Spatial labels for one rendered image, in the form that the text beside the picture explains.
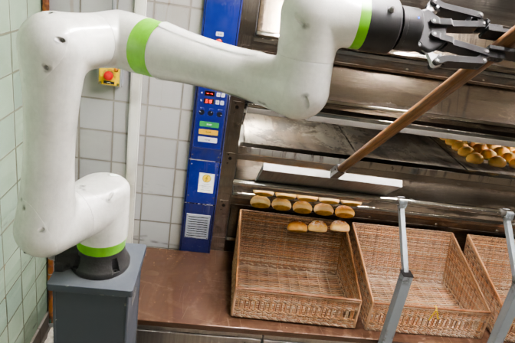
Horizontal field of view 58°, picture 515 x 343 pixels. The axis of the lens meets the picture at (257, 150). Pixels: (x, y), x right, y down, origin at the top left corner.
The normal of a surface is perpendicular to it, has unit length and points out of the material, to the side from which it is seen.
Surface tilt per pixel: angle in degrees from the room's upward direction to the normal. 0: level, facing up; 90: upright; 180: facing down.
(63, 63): 102
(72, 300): 90
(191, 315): 0
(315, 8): 74
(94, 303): 90
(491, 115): 70
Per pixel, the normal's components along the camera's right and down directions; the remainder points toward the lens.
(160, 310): 0.14, -0.92
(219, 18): 0.04, 0.37
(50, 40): 0.29, 0.09
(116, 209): 0.87, 0.26
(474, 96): 0.09, 0.04
